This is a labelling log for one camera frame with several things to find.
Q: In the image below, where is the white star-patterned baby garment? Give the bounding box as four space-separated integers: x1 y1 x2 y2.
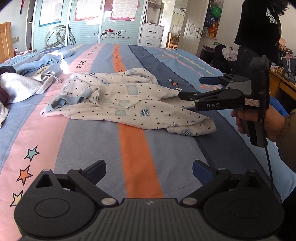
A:
40 68 216 136

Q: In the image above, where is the person in black clothes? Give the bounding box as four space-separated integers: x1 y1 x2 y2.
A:
234 0 289 77

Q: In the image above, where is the person's right hand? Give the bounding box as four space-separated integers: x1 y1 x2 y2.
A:
231 104 287 142

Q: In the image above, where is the wooden desk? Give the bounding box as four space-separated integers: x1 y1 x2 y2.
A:
269 70 296 100

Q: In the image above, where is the striped star bedsheet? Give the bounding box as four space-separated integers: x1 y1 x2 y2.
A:
0 43 296 241

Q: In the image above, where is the wooden chair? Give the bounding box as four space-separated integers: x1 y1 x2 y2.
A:
166 32 180 49

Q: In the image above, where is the white room door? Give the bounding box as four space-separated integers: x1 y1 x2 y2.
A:
178 0 209 55

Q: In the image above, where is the white drawer cabinet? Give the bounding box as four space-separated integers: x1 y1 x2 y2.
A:
139 23 164 48

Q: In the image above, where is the white patterned cloth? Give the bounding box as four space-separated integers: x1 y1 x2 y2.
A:
0 102 9 128

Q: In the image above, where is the grey sweatshirt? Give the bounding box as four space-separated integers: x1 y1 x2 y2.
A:
1 71 61 103

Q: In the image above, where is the maroon garment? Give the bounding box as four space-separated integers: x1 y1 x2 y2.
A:
0 87 10 106

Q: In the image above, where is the pink-bordered poster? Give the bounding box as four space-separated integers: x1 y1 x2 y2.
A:
111 0 139 22

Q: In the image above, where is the light blue folded garment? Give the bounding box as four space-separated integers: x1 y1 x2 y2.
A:
13 49 74 75

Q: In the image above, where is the navy garment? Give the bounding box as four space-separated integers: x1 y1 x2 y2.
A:
0 66 16 75

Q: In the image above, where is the wooden headboard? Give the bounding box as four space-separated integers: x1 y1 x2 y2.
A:
0 22 14 63

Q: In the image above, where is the orange-bordered poster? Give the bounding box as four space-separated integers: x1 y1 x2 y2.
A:
74 0 102 21

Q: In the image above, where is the sliding-door wardrobe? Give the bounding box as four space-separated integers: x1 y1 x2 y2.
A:
32 1 147 50

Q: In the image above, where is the blue-bordered poster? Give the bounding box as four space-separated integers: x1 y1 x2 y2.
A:
39 0 64 27

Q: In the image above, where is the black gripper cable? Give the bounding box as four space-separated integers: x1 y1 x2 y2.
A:
262 119 276 193

